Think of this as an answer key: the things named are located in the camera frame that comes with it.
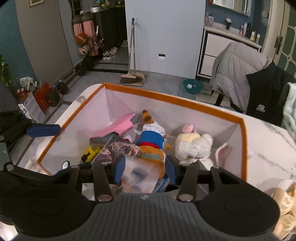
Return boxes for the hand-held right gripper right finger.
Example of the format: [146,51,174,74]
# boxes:
[165,155,243,202]

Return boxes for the white crochet doll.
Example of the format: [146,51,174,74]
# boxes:
[174,124,230,171]

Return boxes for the row of toiletry bottles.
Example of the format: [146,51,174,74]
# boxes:
[239,22,261,44]

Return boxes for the red cardboard box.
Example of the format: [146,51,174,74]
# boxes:
[34,82,50,112]

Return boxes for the light green fluffy blanket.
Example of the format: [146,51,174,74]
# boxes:
[281,82,296,139]

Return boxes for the green houseplant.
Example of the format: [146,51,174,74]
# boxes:
[0,52,18,88]

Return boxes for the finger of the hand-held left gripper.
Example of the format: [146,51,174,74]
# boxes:
[0,111,62,142]
[5,160,70,178]

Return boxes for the broom and dustpan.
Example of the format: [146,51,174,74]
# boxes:
[120,18,137,85]

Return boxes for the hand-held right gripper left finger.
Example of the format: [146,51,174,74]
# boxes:
[52,155,126,202]

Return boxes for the white and blue cardboard box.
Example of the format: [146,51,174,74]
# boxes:
[18,91,45,124]

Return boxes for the black tall cabinet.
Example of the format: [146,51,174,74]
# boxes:
[97,7,128,49]

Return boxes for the grey padded jacket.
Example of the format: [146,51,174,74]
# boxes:
[209,42,273,113]

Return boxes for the pair of sneakers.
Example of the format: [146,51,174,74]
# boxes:
[103,46,118,60]

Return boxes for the pink wallet case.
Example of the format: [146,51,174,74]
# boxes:
[92,113,137,140]

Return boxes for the white glass door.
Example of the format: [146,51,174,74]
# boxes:
[261,0,296,78]

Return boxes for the black dumbbell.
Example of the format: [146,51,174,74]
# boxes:
[57,80,69,95]
[46,86,61,107]

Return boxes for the white plastic bag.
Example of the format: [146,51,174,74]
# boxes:
[20,76,39,92]

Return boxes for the wall mirror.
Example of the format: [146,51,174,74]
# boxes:
[211,0,252,17]

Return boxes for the black barbell plates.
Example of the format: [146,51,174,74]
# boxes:
[75,57,95,77]

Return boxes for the black jacket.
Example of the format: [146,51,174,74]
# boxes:
[246,61,296,128]

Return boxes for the patterned football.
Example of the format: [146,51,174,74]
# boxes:
[78,44,90,56]

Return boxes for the orange storage box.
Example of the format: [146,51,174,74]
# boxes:
[36,83,251,193]

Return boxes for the blue printed booklet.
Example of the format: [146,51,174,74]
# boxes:
[153,175,171,193]

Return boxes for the yellow tape measure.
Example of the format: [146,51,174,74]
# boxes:
[81,145,102,163]

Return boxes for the dark illustrated book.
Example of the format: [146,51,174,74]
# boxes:
[90,134,142,165]

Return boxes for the green plastic basin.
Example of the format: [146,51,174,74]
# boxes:
[182,79,204,95]

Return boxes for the duck plush toy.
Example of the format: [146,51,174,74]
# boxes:
[135,109,171,175]

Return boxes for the pink yoga mats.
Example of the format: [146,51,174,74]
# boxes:
[73,21,95,38]

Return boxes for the white cabinet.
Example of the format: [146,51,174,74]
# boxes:
[196,25,263,80]

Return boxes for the glossy illustrated card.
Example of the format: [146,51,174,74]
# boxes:
[120,155,166,193]

